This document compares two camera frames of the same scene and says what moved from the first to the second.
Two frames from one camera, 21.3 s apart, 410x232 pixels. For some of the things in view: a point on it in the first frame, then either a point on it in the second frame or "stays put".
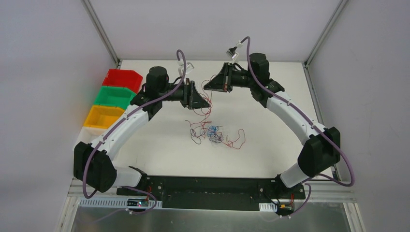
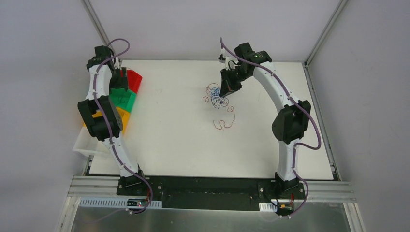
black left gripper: [187, 93] → [118, 79]
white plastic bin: [91, 135] stays put
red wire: [210, 102] → [227, 107]
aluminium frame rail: [327, 192] stays put
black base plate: [212, 192] stays put
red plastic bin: [124, 78] stays put
